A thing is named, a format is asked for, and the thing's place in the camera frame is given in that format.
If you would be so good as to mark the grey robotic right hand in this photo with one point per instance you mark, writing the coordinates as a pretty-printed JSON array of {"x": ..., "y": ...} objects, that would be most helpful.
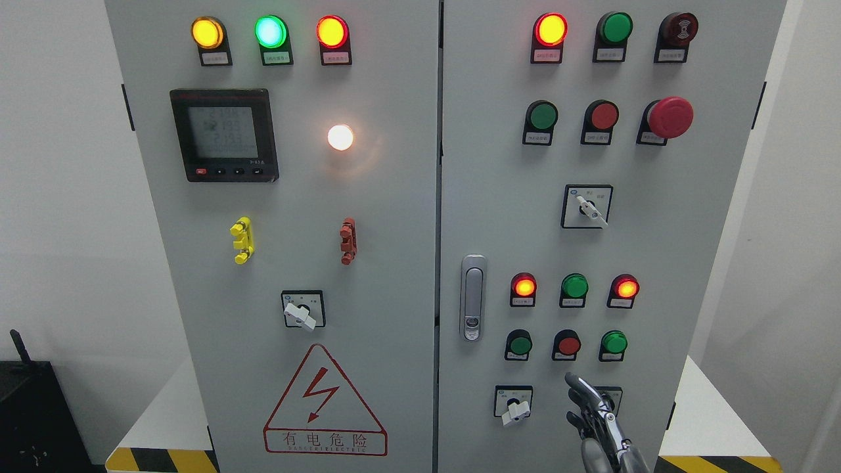
[{"x": 604, "y": 447}]

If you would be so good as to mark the silver cabinet door handle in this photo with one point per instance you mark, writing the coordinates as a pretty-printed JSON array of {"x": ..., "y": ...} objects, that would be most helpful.
[{"x": 473, "y": 284}]

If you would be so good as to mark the right grey cabinet door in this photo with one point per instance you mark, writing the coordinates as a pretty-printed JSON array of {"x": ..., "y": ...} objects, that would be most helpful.
[{"x": 503, "y": 187}]

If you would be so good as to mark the grey cabinet door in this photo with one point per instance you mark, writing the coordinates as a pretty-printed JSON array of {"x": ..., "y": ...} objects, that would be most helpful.
[
  {"x": 503, "y": 187},
  {"x": 379, "y": 309}
]

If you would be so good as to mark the left grey cabinet door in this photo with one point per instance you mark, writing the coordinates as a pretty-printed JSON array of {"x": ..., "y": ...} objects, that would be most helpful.
[{"x": 379, "y": 309}]

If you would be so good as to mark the green push button lower right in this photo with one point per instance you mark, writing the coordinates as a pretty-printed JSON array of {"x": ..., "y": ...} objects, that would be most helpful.
[{"x": 613, "y": 345}]

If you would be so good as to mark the red push button lower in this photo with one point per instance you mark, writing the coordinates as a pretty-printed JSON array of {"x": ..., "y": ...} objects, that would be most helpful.
[{"x": 566, "y": 345}]

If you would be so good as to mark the red push button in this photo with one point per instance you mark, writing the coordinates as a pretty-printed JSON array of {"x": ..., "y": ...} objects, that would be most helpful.
[
  {"x": 601, "y": 115},
  {"x": 566, "y": 345}
]

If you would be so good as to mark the red lit light lower right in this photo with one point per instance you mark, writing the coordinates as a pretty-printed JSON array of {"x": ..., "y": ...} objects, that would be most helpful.
[{"x": 625, "y": 286}]

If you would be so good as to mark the green light lower middle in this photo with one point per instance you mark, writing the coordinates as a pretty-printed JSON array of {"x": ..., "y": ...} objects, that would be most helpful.
[{"x": 574, "y": 286}]

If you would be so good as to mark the red lit light lower left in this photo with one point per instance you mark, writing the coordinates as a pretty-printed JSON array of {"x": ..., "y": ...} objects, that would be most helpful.
[{"x": 523, "y": 286}]

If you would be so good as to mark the red electric hazard sign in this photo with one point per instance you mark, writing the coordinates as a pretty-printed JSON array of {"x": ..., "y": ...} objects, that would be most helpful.
[{"x": 321, "y": 412}]

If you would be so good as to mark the red terminal connector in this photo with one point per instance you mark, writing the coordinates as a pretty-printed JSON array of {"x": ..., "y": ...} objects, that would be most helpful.
[{"x": 348, "y": 241}]

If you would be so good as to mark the red push button upper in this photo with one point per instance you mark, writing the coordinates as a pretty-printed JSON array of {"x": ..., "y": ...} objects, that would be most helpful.
[{"x": 601, "y": 115}]

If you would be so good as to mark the red emergency stop button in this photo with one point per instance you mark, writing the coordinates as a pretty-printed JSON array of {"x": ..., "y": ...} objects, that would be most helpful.
[{"x": 670, "y": 117}]

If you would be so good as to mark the green push button upper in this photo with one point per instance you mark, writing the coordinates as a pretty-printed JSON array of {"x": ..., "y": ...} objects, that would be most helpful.
[{"x": 542, "y": 115}]

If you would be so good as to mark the white lit indicator light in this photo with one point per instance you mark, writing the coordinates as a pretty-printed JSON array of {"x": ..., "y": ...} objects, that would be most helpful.
[{"x": 340, "y": 137}]

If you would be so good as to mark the green light top right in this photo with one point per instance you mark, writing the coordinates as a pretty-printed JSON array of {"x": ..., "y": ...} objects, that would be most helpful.
[{"x": 615, "y": 27}]

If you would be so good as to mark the yellow terminal connector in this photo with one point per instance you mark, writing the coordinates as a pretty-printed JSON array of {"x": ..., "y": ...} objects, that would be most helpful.
[{"x": 243, "y": 240}]

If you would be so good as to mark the red lit light top right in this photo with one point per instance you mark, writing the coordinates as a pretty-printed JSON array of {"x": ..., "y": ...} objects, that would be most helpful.
[{"x": 550, "y": 29}]

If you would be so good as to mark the black digital power meter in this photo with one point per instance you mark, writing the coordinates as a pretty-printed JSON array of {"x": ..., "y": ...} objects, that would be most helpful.
[{"x": 225, "y": 135}]

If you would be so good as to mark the red lit indicator light left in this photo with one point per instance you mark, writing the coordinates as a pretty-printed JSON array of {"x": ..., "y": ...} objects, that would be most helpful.
[{"x": 332, "y": 32}]

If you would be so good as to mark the green lit indicator light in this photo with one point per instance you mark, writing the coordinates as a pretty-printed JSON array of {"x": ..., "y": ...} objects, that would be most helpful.
[{"x": 270, "y": 31}]

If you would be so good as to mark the black box with antenna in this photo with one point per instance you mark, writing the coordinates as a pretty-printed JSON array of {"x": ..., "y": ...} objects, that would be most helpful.
[{"x": 38, "y": 432}]

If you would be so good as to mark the yellow indicator light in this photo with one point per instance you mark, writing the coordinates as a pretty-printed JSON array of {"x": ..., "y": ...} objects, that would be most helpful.
[{"x": 207, "y": 33}]

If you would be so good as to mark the bottom black selector switch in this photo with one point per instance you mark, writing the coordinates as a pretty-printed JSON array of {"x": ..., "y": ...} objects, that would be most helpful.
[{"x": 612, "y": 395}]

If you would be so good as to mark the bottom white selector switch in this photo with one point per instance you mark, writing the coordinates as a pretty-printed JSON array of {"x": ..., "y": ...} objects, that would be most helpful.
[{"x": 512, "y": 403}]

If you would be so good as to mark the upper right selector switch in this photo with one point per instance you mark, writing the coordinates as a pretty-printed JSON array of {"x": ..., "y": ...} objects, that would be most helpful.
[{"x": 586, "y": 206}]

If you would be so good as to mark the left door selector switch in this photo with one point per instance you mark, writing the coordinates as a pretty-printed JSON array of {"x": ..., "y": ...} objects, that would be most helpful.
[{"x": 303, "y": 309}]

